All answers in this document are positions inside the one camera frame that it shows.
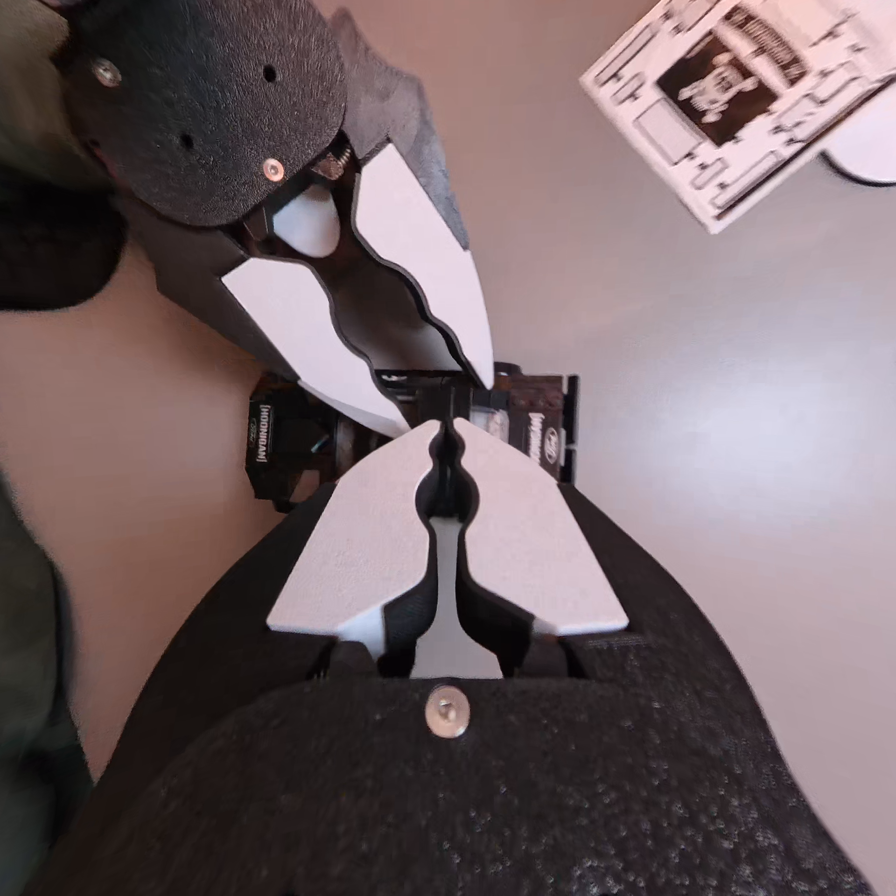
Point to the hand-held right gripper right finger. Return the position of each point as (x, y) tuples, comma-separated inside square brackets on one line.
[(546, 553)]

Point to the sticker sheet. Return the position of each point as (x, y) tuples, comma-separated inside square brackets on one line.
[(728, 98)]

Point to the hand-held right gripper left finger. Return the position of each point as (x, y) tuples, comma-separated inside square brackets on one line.
[(350, 553)]

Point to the black lego car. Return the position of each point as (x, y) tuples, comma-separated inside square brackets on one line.
[(287, 434)]

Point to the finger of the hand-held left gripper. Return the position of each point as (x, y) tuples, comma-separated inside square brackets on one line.
[(301, 322), (420, 238)]

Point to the white booklet stand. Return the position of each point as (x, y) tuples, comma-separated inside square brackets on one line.
[(868, 154)]

